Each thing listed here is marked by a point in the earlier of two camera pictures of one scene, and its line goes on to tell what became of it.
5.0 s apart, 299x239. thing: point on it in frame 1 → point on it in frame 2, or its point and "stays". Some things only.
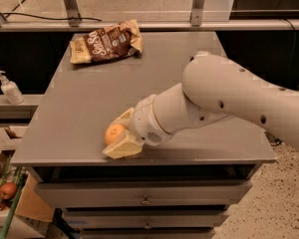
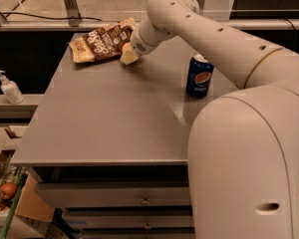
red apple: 7,190 stays
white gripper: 145,120 → 139,44
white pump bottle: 10,89 stays
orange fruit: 113,131 → 127,47
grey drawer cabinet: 185,187 stays
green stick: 13,203 stays
